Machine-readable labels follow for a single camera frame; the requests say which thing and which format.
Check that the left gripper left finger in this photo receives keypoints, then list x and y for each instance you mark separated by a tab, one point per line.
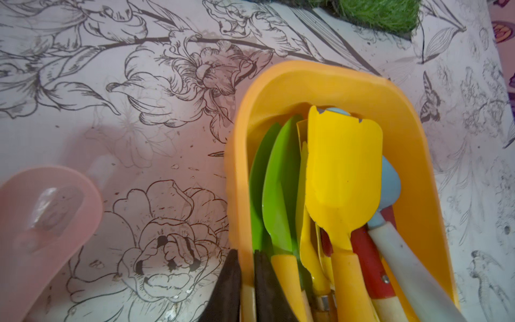
224	303

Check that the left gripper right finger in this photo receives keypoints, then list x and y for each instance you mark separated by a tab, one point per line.
271	302

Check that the red shovel wooden handle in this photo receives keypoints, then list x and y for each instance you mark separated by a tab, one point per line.
378	285

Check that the light blue trowel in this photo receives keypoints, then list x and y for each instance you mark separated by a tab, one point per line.
427	298

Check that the yellow shovel blue-tipped handle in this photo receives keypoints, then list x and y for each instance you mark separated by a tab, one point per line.
343	188

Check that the yellow plastic storage box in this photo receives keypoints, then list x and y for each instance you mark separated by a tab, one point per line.
291	88

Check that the green trowel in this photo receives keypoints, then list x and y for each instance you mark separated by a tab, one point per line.
279	199
260	237

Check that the green artificial grass mat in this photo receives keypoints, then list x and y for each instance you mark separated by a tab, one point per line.
395	17

